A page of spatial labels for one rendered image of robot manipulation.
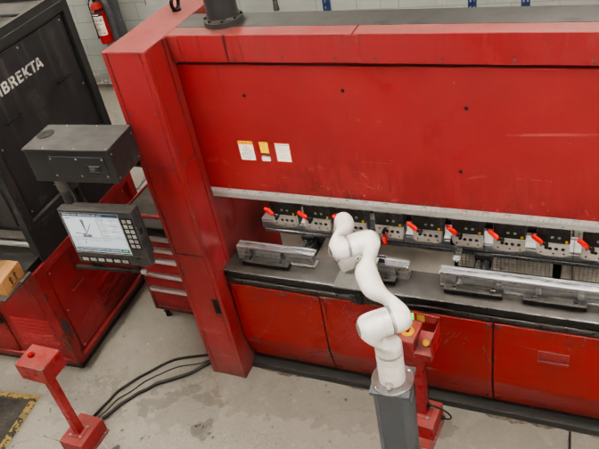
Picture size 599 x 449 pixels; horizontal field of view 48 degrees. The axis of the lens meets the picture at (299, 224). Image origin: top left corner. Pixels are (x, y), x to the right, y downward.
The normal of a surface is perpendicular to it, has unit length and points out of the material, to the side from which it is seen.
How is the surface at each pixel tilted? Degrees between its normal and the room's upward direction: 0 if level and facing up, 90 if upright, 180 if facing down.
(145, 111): 90
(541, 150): 90
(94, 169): 90
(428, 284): 0
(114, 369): 0
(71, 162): 90
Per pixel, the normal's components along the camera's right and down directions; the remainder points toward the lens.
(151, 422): -0.16, -0.79
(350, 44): -0.37, 0.60
